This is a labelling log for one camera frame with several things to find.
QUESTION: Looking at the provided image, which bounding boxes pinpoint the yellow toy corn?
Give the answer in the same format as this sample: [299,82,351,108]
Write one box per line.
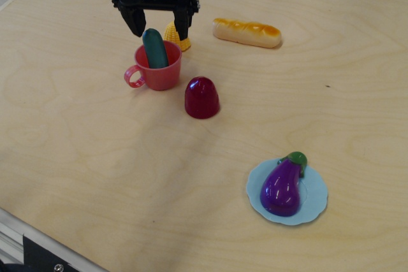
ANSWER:
[163,22,191,52]

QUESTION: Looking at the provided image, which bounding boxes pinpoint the green toy cucumber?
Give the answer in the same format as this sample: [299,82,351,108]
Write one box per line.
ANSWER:
[142,29,169,69]

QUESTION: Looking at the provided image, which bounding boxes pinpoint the dark red toy dome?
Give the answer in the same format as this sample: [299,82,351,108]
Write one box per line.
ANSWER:
[184,76,220,119]

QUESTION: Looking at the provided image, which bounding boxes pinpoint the purple toy eggplant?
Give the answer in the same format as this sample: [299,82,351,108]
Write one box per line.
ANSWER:
[259,152,307,217]

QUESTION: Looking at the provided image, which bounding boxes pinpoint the light blue plate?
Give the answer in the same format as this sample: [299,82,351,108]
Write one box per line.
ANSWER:
[246,159,328,226]

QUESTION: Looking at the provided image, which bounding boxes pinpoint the black corner bracket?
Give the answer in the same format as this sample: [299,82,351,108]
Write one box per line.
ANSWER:
[23,236,78,272]

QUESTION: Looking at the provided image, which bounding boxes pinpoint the aluminium table frame rail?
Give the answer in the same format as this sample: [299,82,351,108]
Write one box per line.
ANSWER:
[1,209,105,272]

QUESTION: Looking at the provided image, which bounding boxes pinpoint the pink plastic cup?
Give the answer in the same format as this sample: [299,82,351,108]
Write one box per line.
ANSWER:
[124,41,182,90]

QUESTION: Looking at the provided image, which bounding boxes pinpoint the toy bread loaf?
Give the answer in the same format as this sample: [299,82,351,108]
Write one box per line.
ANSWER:
[212,18,282,48]

